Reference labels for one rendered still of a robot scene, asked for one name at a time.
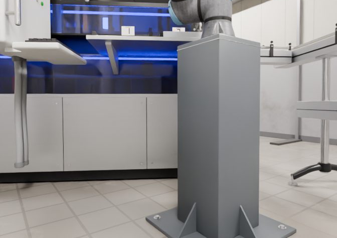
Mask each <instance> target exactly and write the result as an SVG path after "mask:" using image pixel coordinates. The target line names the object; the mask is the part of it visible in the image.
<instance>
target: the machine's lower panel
mask: <svg viewBox="0 0 337 238"><path fill-rule="evenodd" d="M146 98H147V160H146ZM26 105H27V106H26V107H27V109H26V112H27V113H26V114H27V130H28V148H29V149H28V150H29V151H28V152H29V154H28V157H29V158H28V160H29V164H28V165H25V166H24V167H22V168H15V166H14V163H15V162H16V137H15V136H16V135H15V122H14V121H15V120H14V94H0V173H15V172H53V171H90V170H127V169H164V168H178V94H27V104H26ZM63 138H64V139H63Z"/></svg>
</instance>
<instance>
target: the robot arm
mask: <svg viewBox="0 0 337 238"><path fill-rule="evenodd" d="M232 2H233V1H232V0H169V3H168V7H169V9H168V10H169V13H170V17H171V19H172V20H173V22H174V23H175V24H177V25H187V24H194V25H195V27H196V29H197V31H198V32H202V36H201V39H202V38H205V37H208V36H211V35H215V34H218V33H220V34H225V35H229V36H233V37H236V36H235V33H234V30H233V27H232ZM200 23H202V26H201V30H200Z"/></svg>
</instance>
